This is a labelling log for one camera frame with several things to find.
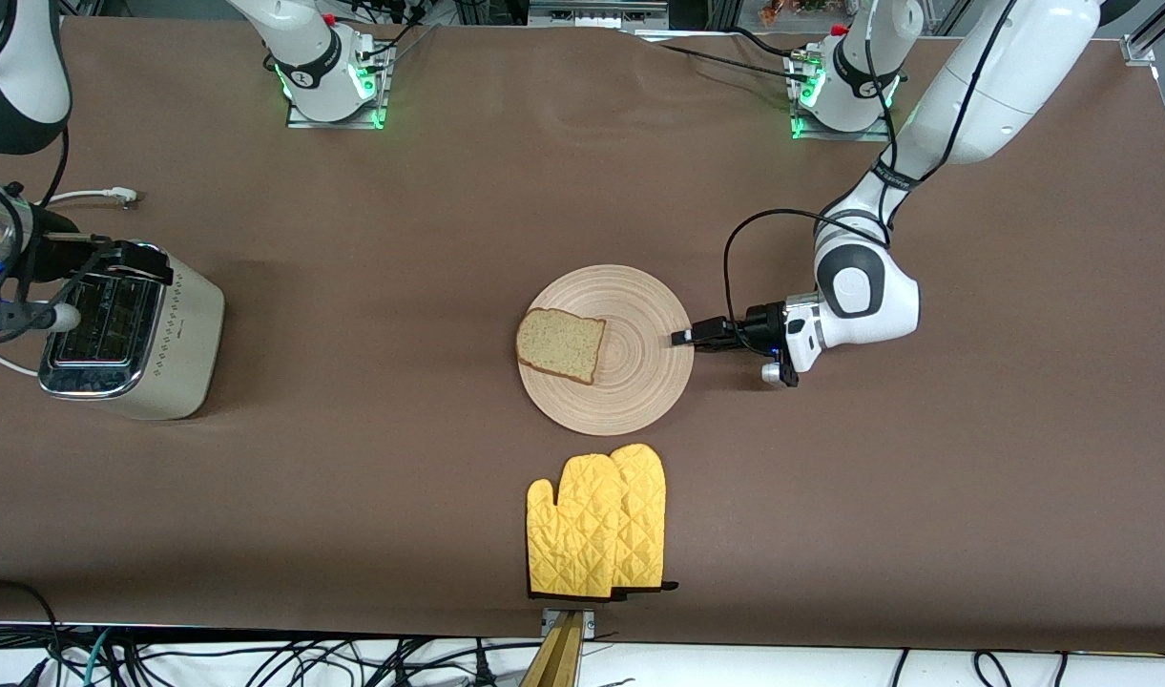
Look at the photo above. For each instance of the aluminium frame rail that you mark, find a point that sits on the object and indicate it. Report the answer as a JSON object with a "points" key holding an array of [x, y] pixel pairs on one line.
{"points": [[596, 13]]}

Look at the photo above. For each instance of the cream chrome two-slot toaster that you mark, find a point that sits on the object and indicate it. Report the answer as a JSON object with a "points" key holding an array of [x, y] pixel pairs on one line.
{"points": [[181, 334]]}

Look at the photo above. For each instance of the brown bread slice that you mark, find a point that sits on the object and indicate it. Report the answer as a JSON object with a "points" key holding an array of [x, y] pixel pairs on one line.
{"points": [[561, 345]]}

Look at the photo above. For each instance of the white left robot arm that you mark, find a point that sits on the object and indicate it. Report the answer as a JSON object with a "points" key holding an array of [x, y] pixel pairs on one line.
{"points": [[992, 86]]}

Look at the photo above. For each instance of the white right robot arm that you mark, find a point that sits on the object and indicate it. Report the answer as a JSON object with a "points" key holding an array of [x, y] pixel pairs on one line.
{"points": [[24, 67]]}

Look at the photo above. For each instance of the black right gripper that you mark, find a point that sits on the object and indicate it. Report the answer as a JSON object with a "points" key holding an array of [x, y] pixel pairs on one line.
{"points": [[55, 254]]}

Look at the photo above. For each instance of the round wooden plate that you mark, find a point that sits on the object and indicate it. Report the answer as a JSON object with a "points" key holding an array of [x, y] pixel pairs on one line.
{"points": [[639, 382]]}

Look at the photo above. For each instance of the gold aluminium beam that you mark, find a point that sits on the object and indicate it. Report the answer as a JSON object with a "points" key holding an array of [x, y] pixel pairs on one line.
{"points": [[555, 658]]}

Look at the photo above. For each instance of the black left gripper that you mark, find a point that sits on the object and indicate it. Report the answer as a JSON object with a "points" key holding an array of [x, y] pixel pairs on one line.
{"points": [[762, 327]]}

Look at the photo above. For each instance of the brown table cover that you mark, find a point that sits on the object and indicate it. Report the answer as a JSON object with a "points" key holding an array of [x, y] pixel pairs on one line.
{"points": [[448, 191]]}

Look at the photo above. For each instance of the orange foliage decoration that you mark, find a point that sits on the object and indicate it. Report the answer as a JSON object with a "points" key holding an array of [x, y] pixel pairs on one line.
{"points": [[778, 10]]}

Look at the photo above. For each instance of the grey metal beam bracket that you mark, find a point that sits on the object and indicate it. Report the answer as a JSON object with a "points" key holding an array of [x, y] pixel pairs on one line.
{"points": [[590, 622]]}

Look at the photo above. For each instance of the yellow quilted oven mitt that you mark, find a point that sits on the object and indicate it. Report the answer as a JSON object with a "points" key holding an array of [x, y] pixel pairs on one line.
{"points": [[572, 534], [644, 506]]}

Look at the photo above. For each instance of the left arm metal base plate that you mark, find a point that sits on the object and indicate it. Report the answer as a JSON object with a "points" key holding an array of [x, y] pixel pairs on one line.
{"points": [[868, 135]]}

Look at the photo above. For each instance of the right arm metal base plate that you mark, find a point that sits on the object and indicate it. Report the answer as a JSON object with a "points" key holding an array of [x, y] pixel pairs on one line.
{"points": [[301, 119]]}

